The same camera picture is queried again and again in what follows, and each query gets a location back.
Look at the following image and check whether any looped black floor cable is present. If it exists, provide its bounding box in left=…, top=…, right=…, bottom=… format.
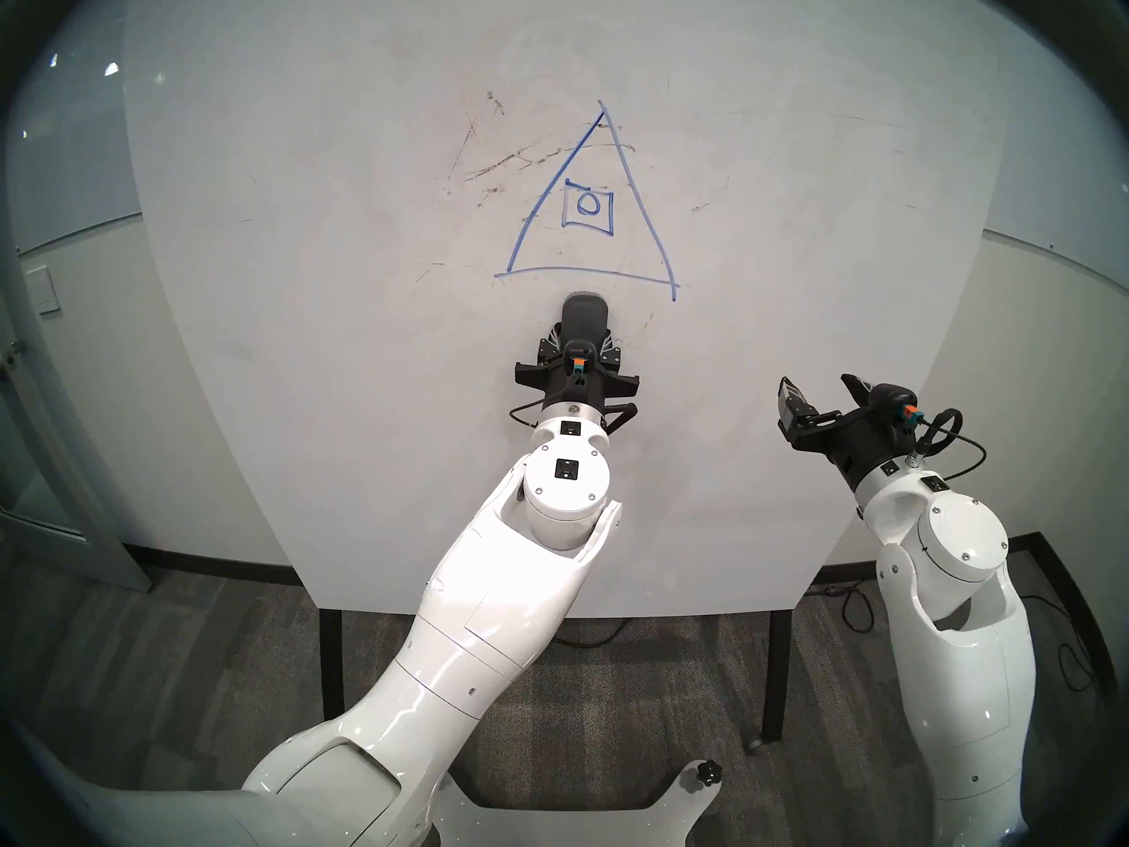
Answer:
left=1050, top=589, right=1099, bottom=692

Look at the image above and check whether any black wall baseboard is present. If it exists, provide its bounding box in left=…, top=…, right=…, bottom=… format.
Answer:
left=1010, top=532, right=1125, bottom=705
left=123, top=543, right=305, bottom=588

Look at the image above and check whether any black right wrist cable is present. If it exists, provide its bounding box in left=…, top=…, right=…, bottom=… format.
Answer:
left=908, top=408, right=989, bottom=482

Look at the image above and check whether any blue marker triangle drawing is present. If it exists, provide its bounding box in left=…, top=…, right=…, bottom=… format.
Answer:
left=494, top=100, right=682, bottom=305

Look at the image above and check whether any grey glass door frame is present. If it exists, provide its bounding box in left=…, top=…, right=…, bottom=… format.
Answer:
left=0, top=245, right=151, bottom=595

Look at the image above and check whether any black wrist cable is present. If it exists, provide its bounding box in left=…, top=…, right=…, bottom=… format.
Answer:
left=908, top=408, right=989, bottom=482
left=510, top=401, right=638, bottom=438

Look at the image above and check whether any short black floor cable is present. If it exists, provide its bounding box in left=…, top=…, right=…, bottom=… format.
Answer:
left=811, top=583, right=876, bottom=634

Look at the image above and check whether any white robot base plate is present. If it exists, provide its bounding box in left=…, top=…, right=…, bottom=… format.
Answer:
left=432, top=760, right=724, bottom=847

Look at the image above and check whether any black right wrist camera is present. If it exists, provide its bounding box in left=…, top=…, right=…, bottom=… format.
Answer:
left=869, top=382, right=924, bottom=433

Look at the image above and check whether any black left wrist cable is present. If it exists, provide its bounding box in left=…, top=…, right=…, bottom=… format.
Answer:
left=510, top=401, right=638, bottom=438

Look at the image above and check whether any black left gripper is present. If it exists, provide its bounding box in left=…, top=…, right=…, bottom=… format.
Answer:
left=516, top=323, right=639, bottom=413

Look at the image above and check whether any black table leg with caster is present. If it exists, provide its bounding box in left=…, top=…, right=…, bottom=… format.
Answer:
left=745, top=609, right=792, bottom=753

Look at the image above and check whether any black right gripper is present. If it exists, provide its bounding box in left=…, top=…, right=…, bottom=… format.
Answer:
left=776, top=372, right=919, bottom=493

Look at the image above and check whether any white whiteboard table surface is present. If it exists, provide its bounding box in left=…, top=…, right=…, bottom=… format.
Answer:
left=119, top=0, right=1011, bottom=621

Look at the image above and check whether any dark grey whiteboard eraser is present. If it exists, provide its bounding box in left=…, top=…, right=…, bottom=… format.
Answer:
left=562, top=293, right=612, bottom=361

